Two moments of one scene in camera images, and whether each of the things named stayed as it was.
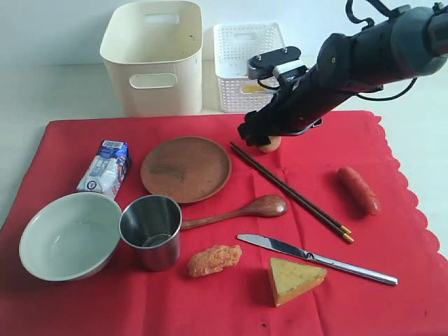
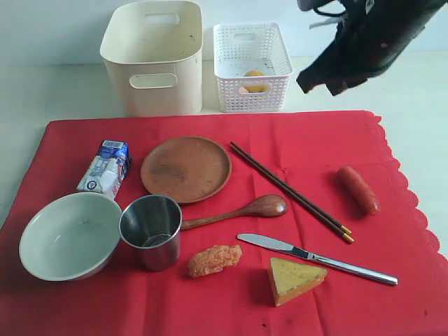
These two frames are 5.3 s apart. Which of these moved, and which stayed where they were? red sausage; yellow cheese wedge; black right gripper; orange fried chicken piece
Moved: black right gripper
Stayed: red sausage; yellow cheese wedge; orange fried chicken piece
